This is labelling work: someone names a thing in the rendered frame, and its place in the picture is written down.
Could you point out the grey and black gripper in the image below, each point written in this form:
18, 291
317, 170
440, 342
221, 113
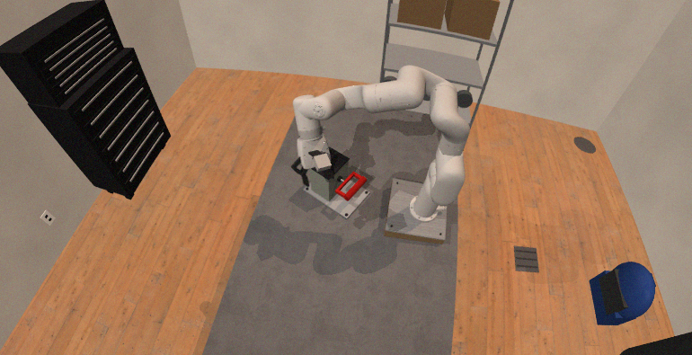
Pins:
305, 146

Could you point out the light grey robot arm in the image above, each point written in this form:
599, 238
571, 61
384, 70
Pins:
446, 175

